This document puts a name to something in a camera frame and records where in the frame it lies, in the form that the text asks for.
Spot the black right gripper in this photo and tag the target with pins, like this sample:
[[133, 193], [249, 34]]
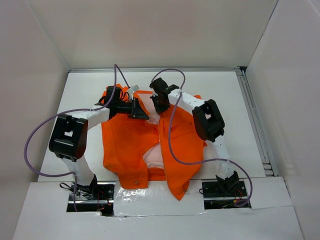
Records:
[[159, 109]]

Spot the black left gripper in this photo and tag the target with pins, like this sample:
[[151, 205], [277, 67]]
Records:
[[136, 111]]

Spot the orange jacket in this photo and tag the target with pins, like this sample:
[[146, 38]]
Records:
[[137, 150]]

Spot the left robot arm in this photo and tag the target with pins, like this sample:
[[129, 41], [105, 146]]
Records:
[[69, 137]]

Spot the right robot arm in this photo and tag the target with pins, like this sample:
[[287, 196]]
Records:
[[208, 123]]

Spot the white taped cover sheet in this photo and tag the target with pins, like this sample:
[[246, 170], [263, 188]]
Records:
[[157, 200]]

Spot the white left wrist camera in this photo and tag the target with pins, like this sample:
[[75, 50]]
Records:
[[133, 89]]

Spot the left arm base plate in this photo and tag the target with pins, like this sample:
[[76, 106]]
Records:
[[102, 201]]

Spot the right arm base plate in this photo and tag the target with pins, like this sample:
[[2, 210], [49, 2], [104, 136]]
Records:
[[226, 193]]

